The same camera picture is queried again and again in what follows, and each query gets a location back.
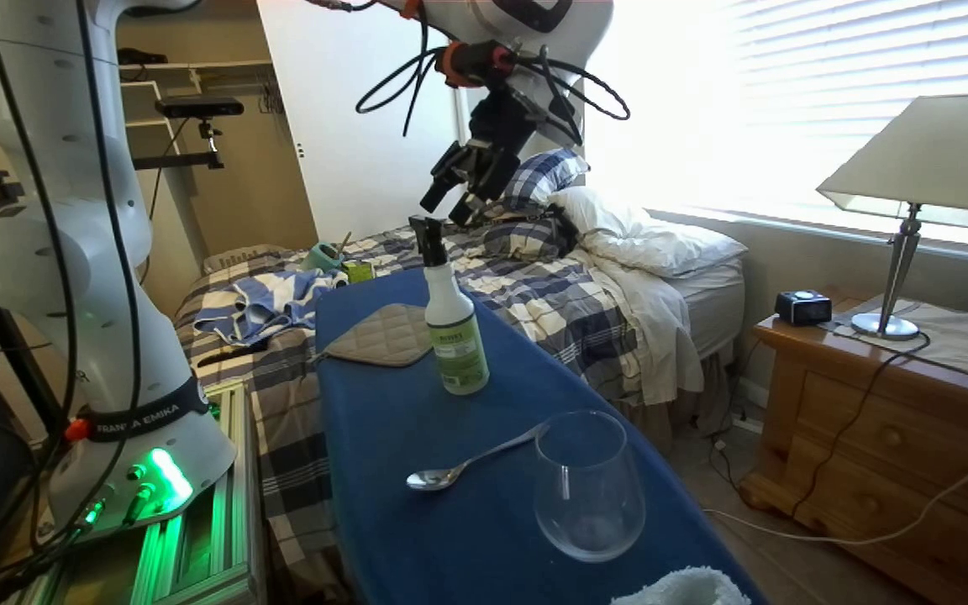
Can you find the white pillow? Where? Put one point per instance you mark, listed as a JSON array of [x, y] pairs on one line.
[[641, 241]]

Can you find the blue white checked cloth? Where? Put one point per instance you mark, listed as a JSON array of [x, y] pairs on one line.
[[268, 303]]

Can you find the black stereo camera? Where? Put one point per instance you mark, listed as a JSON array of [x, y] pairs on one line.
[[203, 105]]

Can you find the white closet door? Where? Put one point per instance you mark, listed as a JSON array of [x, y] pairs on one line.
[[339, 135]]

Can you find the small black alarm clock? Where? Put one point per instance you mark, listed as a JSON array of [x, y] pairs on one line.
[[805, 306]]

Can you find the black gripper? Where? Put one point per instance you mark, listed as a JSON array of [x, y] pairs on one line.
[[501, 130]]

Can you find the blue ironing board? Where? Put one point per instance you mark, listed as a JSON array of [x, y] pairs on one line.
[[440, 540]]

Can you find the white window blinds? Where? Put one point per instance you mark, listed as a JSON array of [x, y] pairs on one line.
[[865, 68]]

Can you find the beige quilted pot holder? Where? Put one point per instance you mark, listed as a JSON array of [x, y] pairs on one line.
[[384, 339]]

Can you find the clear stemless glass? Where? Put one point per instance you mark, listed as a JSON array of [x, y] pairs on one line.
[[589, 505]]

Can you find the white crumpled cloth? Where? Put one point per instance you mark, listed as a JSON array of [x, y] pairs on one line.
[[687, 591]]

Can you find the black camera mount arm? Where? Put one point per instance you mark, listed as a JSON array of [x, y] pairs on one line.
[[175, 157]]

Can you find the blue plaid blanket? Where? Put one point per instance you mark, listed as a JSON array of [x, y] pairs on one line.
[[554, 303]]

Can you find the white bed sheet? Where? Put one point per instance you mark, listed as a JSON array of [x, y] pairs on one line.
[[664, 325]]

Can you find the aluminium extrusion base frame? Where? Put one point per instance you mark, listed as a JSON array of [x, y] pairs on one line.
[[228, 526]]

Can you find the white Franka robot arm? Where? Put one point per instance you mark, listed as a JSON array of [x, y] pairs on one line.
[[50, 168]]

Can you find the silver metal spoon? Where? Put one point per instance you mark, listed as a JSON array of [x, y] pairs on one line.
[[431, 480]]

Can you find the pale nightstand mat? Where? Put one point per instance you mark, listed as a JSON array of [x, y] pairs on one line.
[[965, 342]]

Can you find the wooden nightstand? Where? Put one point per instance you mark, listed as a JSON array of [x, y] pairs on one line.
[[900, 471]]

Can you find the cream shade table lamp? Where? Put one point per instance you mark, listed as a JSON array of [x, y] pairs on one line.
[[933, 157]]

